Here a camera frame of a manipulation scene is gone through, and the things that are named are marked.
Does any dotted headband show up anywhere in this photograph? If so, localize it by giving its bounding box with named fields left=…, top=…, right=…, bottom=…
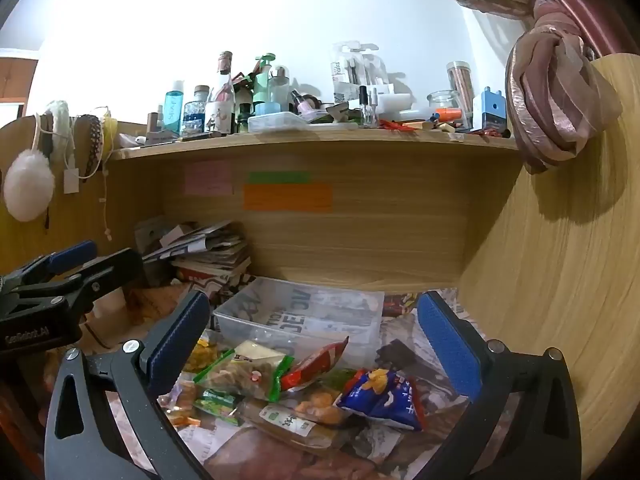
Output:
left=75, top=114, right=106, bottom=181

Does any grey cardboard piece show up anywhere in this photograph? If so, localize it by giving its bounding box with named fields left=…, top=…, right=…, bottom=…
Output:
left=134, top=216, right=201, bottom=256

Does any round glass jar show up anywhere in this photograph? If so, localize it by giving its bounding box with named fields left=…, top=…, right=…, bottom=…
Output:
left=427, top=90, right=468, bottom=128

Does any wooden desk shelf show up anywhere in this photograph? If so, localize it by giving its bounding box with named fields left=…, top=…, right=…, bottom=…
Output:
left=0, top=52, right=640, bottom=441

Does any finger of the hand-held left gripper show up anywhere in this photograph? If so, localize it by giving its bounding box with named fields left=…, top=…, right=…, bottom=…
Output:
left=0, top=241, right=97, bottom=293
left=12, top=247, right=146, bottom=321

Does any small clear spray bottle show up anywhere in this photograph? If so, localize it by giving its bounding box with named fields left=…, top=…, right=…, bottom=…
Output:
left=357, top=85, right=381, bottom=128

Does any clear brush packaging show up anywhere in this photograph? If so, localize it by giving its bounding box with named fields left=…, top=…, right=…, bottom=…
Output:
left=332, top=42, right=388, bottom=103

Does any green-edged snack packet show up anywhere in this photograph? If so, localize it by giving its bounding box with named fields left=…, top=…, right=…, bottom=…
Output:
left=192, top=345, right=296, bottom=403

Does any stack of books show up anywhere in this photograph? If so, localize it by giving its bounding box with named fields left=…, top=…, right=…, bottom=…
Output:
left=142, top=220, right=253, bottom=291

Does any white fluffy headband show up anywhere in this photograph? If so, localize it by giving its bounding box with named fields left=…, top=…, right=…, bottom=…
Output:
left=42, top=101, right=76, bottom=161

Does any clear cracker packet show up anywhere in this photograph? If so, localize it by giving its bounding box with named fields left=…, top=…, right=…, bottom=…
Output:
left=160, top=377, right=201, bottom=428

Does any yellow snack packet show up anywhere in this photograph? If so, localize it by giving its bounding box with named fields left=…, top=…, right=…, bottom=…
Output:
left=182, top=335, right=226, bottom=373

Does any green spray bottle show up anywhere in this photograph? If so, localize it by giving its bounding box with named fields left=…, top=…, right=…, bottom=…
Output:
left=252, top=52, right=277, bottom=111

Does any pink curtain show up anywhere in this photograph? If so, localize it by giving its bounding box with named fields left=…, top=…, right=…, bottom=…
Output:
left=417, top=0, right=623, bottom=176

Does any clear bottle with grey cap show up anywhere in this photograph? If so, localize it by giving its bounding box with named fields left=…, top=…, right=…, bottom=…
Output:
left=182, top=85, right=208, bottom=136

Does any white box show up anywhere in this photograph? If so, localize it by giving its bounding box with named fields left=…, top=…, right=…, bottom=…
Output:
left=377, top=92, right=413, bottom=116

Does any cream snack packet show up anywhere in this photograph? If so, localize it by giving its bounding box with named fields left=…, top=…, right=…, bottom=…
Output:
left=231, top=339, right=283, bottom=363

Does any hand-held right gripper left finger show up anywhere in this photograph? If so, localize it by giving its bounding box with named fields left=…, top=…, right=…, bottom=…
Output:
left=44, top=290, right=213, bottom=480

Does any blue snack packet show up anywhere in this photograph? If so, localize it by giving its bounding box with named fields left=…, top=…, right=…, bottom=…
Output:
left=332, top=367, right=426, bottom=433

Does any clear plastic bin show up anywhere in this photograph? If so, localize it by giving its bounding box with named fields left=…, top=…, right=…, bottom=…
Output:
left=212, top=276, right=386, bottom=376

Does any tall bottle with cork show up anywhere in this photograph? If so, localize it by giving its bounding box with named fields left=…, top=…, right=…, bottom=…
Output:
left=216, top=51, right=236, bottom=106

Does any pink sticky note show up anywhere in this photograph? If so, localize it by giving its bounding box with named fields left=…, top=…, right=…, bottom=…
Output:
left=184, top=161, right=235, bottom=196

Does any brown wooden door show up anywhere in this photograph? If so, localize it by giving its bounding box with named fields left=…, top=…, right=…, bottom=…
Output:
left=0, top=49, right=38, bottom=121

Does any green sticky note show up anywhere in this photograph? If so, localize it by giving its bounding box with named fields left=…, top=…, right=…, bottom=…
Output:
left=248, top=171, right=312, bottom=185

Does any tall clear stick canister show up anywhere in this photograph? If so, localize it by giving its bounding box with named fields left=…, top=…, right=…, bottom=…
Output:
left=446, top=61, right=475, bottom=116

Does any blue pencil sharpener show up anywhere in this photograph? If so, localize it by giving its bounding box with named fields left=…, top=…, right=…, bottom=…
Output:
left=472, top=87, right=508, bottom=133

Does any clear flat plastic box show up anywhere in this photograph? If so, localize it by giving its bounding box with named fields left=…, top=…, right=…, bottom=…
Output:
left=247, top=111, right=311, bottom=134

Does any newspaper sheet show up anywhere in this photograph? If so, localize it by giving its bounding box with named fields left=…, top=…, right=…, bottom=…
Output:
left=165, top=280, right=516, bottom=480

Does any white fluffy pompom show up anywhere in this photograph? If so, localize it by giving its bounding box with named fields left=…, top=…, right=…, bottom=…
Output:
left=4, top=150, right=56, bottom=222

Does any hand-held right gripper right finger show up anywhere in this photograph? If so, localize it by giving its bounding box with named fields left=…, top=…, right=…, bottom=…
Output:
left=415, top=290, right=585, bottom=480

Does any red snack packet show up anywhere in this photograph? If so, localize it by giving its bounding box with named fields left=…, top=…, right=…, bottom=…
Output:
left=280, top=335, right=351, bottom=393

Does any orange sticky note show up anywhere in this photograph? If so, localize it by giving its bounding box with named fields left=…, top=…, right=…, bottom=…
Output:
left=242, top=183, right=333, bottom=212

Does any clear packet of orange snacks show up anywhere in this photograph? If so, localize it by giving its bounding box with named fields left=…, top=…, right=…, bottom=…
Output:
left=287, top=385, right=351, bottom=428

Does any small green snack packet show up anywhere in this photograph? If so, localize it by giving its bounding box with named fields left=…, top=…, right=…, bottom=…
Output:
left=192, top=387, right=243, bottom=426

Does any blue liquid bottle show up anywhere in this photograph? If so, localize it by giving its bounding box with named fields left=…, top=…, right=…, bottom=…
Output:
left=164, top=80, right=186, bottom=133

